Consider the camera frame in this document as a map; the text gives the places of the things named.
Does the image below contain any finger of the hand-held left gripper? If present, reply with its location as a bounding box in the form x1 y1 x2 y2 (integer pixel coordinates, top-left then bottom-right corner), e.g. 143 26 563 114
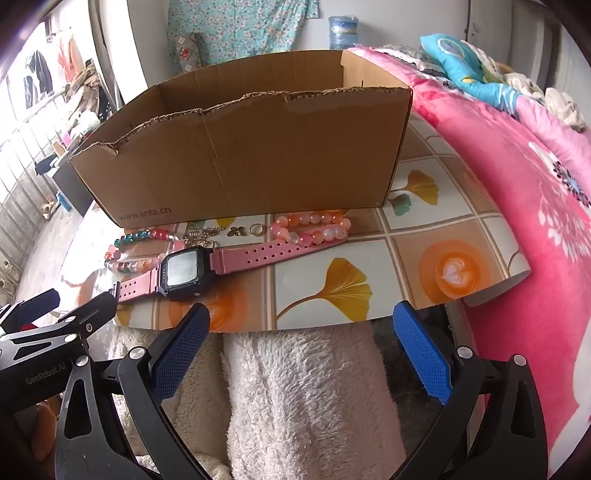
0 288 62 331
0 292 117 366

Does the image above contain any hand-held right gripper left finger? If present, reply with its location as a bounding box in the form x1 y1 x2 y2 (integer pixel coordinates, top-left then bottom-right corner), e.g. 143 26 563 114
54 302 213 480

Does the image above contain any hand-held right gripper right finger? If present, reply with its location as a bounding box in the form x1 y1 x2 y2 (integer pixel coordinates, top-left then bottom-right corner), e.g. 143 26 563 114
392 300 550 480

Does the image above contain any pink orange bead bracelet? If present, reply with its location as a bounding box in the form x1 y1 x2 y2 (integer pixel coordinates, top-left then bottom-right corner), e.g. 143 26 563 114
270 210 352 248

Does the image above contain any brown cardboard box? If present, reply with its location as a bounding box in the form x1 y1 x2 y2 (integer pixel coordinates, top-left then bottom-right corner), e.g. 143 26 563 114
68 50 413 229

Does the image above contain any pair of white shoes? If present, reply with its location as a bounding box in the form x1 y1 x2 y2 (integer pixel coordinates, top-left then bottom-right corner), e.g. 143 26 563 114
0 258 22 292

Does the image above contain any balcony railing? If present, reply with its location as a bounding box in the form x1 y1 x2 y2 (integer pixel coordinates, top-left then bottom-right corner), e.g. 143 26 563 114
0 124 63 271

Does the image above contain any dark cabinet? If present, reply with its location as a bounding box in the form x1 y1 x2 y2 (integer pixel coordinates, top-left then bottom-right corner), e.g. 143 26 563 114
48 164 96 217

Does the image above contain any white fleece clothing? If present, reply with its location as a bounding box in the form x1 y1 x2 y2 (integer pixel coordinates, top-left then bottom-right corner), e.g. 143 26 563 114
97 323 409 480

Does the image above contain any pink floral blanket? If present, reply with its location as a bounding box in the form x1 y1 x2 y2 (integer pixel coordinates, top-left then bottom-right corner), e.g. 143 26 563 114
346 46 591 462

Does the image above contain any dark hanging jacket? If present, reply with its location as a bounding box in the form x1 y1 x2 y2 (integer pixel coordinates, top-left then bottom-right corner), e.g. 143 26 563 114
23 50 54 96

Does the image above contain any orange hanging garment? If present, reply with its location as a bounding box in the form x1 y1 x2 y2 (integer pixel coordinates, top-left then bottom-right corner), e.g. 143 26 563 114
58 34 91 84

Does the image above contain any grey patterned bag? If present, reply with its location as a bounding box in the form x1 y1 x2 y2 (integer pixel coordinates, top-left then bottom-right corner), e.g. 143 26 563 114
168 33 205 73

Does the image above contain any cream crumpled cloth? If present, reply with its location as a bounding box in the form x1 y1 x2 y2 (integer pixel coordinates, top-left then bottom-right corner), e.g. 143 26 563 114
503 71 588 133

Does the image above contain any blue floral pillow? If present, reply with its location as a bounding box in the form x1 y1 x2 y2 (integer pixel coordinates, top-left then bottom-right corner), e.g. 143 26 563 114
419 33 522 100

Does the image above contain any teal floral hanging cloth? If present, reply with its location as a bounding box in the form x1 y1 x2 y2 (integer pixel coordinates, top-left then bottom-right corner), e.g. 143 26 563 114
167 0 319 66

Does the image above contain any blue water jug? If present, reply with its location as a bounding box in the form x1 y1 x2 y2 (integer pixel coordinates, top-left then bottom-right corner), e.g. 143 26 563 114
329 15 361 51

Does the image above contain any pink strap digital watch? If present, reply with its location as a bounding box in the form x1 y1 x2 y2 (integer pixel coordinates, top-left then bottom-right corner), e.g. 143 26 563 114
112 234 349 304

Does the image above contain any multicolour bead bracelet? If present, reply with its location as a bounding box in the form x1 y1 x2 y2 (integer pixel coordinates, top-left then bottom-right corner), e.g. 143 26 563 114
105 226 180 278

